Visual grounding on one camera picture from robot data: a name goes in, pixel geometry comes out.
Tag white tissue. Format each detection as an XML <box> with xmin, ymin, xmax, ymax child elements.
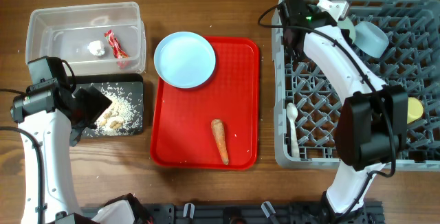
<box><xmin>87</xmin><ymin>41</ymin><xmax>105</xmax><ymax>57</ymax></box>

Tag light blue bowl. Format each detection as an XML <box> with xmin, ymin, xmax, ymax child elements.
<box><xmin>354</xmin><ymin>21</ymin><xmax>389</xmax><ymax>58</ymax></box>

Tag red snack wrapper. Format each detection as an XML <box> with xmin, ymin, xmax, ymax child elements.
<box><xmin>104</xmin><ymin>30</ymin><xmax>129</xmax><ymax>69</ymax></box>

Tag white plastic spoon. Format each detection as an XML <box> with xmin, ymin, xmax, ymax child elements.
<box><xmin>286</xmin><ymin>102</ymin><xmax>300</xmax><ymax>158</ymax></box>

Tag light blue plate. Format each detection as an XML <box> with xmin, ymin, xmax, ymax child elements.
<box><xmin>153</xmin><ymin>32</ymin><xmax>217</xmax><ymax>89</ymax></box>

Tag orange carrot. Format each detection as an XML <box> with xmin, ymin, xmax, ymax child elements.
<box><xmin>211</xmin><ymin>119</ymin><xmax>229</xmax><ymax>165</ymax></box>

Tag yellow plastic cup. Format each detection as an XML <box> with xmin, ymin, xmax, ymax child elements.
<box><xmin>407</xmin><ymin>97</ymin><xmax>424</xmax><ymax>124</ymax></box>

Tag green bowl with food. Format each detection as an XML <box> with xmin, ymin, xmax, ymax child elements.
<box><xmin>338</xmin><ymin>17</ymin><xmax>356</xmax><ymax>44</ymax></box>

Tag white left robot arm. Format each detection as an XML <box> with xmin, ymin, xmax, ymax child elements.
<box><xmin>11</xmin><ymin>56</ymin><xmax>111</xmax><ymax>223</ymax></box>

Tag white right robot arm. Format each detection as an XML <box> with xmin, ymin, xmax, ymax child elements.
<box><xmin>276</xmin><ymin>0</ymin><xmax>408</xmax><ymax>223</ymax></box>

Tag clear plastic waste bin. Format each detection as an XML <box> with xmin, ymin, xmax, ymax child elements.
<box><xmin>25</xmin><ymin>2</ymin><xmax>146</xmax><ymax>76</ymax></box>

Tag grey plastic dishwasher rack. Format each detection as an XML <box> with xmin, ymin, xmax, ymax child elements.
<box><xmin>271</xmin><ymin>0</ymin><xmax>440</xmax><ymax>172</ymax></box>

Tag pile of rice and peanuts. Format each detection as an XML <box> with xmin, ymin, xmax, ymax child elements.
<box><xmin>83</xmin><ymin>82</ymin><xmax>144</xmax><ymax>138</ymax></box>

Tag black rectangular tray bin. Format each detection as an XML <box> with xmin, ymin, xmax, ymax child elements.
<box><xmin>76</xmin><ymin>74</ymin><xmax>144</xmax><ymax>138</ymax></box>

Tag red plastic serving tray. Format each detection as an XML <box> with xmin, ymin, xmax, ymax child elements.
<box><xmin>150</xmin><ymin>36</ymin><xmax>260</xmax><ymax>170</ymax></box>

